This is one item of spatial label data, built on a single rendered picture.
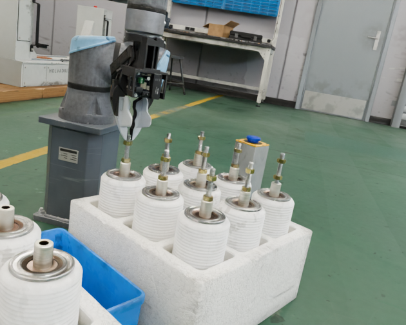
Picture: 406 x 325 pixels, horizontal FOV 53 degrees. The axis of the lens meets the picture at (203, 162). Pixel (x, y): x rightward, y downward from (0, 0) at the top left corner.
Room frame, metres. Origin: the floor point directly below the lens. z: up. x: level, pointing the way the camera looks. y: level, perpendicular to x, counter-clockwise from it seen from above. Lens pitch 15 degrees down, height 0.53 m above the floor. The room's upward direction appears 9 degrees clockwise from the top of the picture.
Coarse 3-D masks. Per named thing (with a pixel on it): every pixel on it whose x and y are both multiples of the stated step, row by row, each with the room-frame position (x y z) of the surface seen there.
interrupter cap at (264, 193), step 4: (260, 188) 0.89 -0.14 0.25; (264, 188) 0.89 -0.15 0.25; (268, 188) 0.90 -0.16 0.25; (260, 192) 0.86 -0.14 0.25; (264, 192) 0.87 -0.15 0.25; (268, 192) 0.88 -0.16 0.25; (280, 192) 0.89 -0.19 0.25; (284, 192) 0.89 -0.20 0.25; (264, 196) 0.84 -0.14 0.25; (268, 196) 0.84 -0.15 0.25; (280, 196) 0.87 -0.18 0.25; (284, 196) 0.86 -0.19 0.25; (288, 196) 0.87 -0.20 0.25; (272, 200) 0.83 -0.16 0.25; (276, 200) 0.83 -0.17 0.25; (280, 200) 0.83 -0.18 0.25; (284, 200) 0.83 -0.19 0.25; (288, 200) 0.84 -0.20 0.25
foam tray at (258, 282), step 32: (96, 224) 0.76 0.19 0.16; (128, 224) 0.77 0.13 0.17; (128, 256) 0.69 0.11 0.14; (160, 256) 0.64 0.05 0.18; (224, 256) 0.70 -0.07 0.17; (256, 256) 0.71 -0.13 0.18; (288, 256) 0.80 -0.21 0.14; (160, 288) 0.63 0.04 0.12; (192, 288) 0.58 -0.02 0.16; (224, 288) 0.63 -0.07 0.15; (256, 288) 0.72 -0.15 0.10; (288, 288) 0.83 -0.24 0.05; (160, 320) 0.62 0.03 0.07; (192, 320) 0.58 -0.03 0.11; (224, 320) 0.64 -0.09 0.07; (256, 320) 0.74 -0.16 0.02
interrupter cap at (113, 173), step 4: (116, 168) 0.86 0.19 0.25; (108, 172) 0.83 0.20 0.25; (112, 172) 0.83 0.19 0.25; (116, 172) 0.84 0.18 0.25; (132, 172) 0.85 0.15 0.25; (136, 172) 0.86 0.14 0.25; (108, 176) 0.81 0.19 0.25; (112, 176) 0.80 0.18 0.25; (116, 176) 0.81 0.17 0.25; (120, 176) 0.82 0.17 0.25; (132, 176) 0.83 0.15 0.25; (136, 176) 0.83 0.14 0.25; (140, 176) 0.83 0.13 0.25; (120, 180) 0.79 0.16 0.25; (124, 180) 0.80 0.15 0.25; (128, 180) 0.80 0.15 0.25; (132, 180) 0.80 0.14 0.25; (136, 180) 0.81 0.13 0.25
